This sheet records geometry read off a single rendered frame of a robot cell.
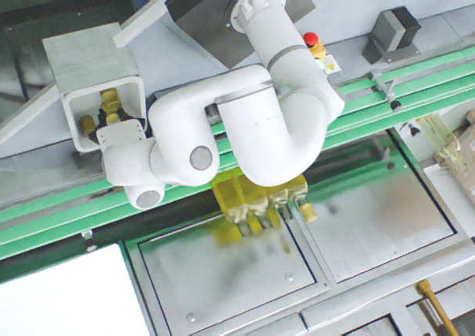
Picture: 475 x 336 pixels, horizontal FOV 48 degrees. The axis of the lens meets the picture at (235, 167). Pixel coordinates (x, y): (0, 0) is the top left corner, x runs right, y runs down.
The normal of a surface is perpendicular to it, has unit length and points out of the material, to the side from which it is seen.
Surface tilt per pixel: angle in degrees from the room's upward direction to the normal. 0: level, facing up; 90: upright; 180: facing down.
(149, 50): 0
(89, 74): 90
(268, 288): 90
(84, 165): 90
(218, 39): 1
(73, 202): 90
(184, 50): 0
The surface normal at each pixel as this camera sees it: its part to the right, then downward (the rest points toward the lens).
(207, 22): 0.40, 0.82
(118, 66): 0.10, -0.50
